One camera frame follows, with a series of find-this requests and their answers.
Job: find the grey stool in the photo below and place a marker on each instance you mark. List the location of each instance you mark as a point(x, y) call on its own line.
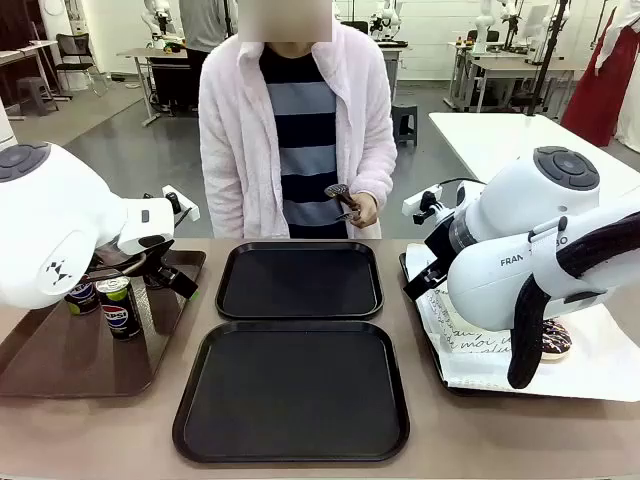
point(36, 92)

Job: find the black office chair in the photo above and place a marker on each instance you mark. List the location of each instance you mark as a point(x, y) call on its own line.
point(75, 55)

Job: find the grey background desk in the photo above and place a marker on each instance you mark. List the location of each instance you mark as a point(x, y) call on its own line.
point(150, 54)

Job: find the person's left hand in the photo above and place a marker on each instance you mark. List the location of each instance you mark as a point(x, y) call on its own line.
point(366, 210)

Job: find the chocolate sprinkled donut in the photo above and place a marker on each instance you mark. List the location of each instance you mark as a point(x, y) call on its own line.
point(557, 342)

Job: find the black stool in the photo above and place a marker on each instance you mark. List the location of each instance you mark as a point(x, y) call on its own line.
point(405, 122)

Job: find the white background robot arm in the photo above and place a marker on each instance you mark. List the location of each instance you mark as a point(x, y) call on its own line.
point(385, 20)
point(484, 25)
point(156, 22)

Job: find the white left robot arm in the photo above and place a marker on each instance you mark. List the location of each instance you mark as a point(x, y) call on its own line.
point(50, 225)

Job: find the person's left forearm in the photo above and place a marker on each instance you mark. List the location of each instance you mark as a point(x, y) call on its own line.
point(380, 190)

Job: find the black tripod pole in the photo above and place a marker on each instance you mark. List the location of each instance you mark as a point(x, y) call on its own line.
point(547, 55)

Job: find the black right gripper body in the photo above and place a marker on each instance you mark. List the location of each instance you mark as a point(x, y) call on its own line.
point(442, 240)

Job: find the person's right forearm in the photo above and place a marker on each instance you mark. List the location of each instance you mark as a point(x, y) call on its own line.
point(220, 200)

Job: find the black tray under paper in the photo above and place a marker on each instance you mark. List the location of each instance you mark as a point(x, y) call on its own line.
point(406, 280)

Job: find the white table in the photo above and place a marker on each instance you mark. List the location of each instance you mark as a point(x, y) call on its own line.
point(480, 145)

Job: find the black Pepsi can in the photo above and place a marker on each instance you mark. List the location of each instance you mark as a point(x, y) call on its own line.
point(120, 315)
point(82, 300)

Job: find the brown plastic tray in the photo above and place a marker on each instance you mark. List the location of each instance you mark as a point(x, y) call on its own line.
point(75, 360)

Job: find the metal serving tongs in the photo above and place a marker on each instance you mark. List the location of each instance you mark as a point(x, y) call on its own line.
point(342, 196)

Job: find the small black plastic tray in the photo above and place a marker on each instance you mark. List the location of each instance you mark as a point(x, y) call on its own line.
point(300, 280)

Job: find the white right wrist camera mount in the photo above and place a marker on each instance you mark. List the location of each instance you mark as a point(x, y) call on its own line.
point(419, 199)

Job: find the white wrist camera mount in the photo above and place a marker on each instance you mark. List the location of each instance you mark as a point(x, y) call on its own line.
point(182, 200)
point(419, 199)

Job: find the white paper sheet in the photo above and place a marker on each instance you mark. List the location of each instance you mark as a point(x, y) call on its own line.
point(590, 370)

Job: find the person in pink robe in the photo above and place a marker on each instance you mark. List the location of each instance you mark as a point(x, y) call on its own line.
point(240, 150)

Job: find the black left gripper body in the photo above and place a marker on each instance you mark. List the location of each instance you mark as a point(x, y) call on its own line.
point(157, 260)

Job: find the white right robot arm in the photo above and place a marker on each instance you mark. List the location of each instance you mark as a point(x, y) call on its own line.
point(505, 240)

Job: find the background work tables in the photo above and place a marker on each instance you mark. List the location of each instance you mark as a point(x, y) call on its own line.
point(510, 67)

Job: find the background person grey shirt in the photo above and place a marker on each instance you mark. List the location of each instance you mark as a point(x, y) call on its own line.
point(200, 25)

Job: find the large black plastic tray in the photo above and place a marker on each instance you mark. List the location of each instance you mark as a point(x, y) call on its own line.
point(290, 395)

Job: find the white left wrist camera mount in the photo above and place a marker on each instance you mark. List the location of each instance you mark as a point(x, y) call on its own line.
point(182, 200)

